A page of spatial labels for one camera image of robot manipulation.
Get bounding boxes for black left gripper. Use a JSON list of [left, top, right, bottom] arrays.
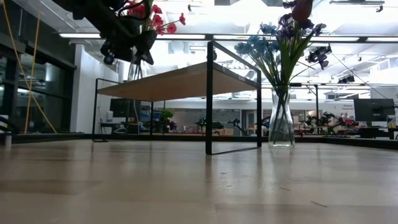
[[100, 11, 159, 67]]

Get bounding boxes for clear glass vase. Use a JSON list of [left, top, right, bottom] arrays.
[[127, 46, 146, 82], [267, 85, 295, 149]]

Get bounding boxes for large red flower bunch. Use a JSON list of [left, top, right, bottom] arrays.
[[149, 3, 187, 35]]

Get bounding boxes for blue flower bunch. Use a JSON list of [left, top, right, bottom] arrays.
[[233, 22, 293, 146]]

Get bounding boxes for purple flower bunch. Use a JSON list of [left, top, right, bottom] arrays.
[[275, 0, 333, 146]]

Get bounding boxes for dark red rose stem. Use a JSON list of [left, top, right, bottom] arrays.
[[278, 0, 315, 146]]

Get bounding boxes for black computer monitor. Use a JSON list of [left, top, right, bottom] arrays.
[[353, 98, 396, 127]]

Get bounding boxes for wooden shelf black metal frame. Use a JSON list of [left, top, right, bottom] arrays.
[[92, 40, 263, 156]]

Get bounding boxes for black metal table frame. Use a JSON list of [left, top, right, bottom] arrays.
[[0, 133, 398, 151]]

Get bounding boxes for yellow power cable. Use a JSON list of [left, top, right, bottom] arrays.
[[1, 0, 58, 134]]

